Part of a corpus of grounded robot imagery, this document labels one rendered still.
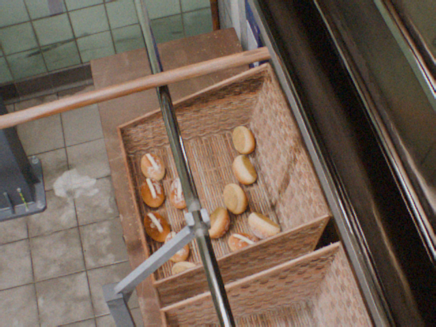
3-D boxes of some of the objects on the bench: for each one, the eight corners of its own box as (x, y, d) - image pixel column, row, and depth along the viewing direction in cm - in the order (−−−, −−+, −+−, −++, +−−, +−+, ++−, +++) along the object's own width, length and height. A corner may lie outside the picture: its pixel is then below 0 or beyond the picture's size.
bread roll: (226, 218, 234) (239, 211, 228) (215, 246, 228) (228, 240, 223) (211, 208, 232) (224, 201, 227) (200, 236, 226) (212, 230, 221)
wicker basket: (273, 119, 254) (271, 58, 232) (330, 270, 220) (334, 216, 198) (121, 155, 249) (105, 97, 227) (158, 314, 216) (142, 265, 193)
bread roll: (276, 244, 227) (267, 246, 221) (248, 226, 231) (238, 227, 225) (286, 228, 226) (276, 229, 220) (257, 210, 230) (247, 210, 224)
